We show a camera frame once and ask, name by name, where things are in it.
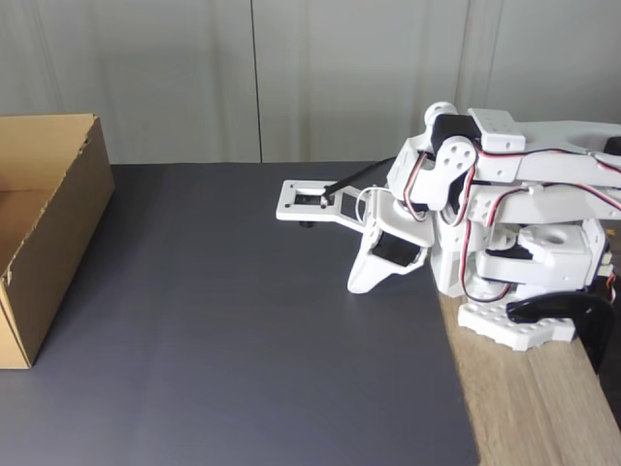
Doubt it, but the brown cardboard box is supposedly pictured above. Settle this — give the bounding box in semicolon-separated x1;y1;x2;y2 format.
0;114;116;370

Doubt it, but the dark grey table mat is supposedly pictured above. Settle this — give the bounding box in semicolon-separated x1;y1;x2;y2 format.
0;161;481;466

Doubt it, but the black table clamp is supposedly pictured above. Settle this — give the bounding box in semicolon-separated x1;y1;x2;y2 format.
506;292;615;375

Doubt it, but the black sleeved cable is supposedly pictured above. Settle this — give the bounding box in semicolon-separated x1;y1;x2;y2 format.
320;157;398;203

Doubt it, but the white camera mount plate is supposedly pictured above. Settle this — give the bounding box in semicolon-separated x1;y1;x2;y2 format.
275;178;375;233

